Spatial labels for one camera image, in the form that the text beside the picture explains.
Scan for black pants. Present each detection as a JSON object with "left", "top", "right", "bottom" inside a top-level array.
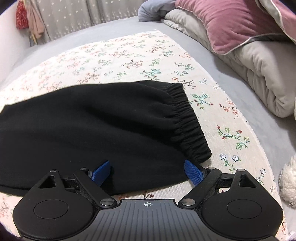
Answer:
[{"left": 1, "top": 81, "right": 212, "bottom": 195}]

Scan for floral bed sheet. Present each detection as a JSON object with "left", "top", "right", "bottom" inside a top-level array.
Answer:
[{"left": 0, "top": 29, "right": 290, "bottom": 239}]

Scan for white fluffy plush toy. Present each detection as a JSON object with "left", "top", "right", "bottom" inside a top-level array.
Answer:
[{"left": 278, "top": 155, "right": 296, "bottom": 209}]

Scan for grey mattress cover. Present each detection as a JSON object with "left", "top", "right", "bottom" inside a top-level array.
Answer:
[{"left": 1, "top": 18, "right": 295, "bottom": 181}]

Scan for grey quilt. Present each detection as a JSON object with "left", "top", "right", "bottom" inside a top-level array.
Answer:
[{"left": 163, "top": 9, "right": 295, "bottom": 118}]

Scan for pink pillow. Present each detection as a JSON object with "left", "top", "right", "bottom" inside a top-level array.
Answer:
[{"left": 175, "top": 1, "right": 295, "bottom": 55}]

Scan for grey dotted curtain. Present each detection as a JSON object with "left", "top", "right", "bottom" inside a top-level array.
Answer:
[{"left": 25, "top": 0, "right": 144, "bottom": 45}]

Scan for blue-grey blanket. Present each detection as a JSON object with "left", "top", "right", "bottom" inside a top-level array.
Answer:
[{"left": 137, "top": 0, "right": 176, "bottom": 22}]

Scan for hanging red and pink clothes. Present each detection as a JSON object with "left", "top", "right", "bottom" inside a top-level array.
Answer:
[{"left": 16, "top": 1, "right": 45, "bottom": 45}]

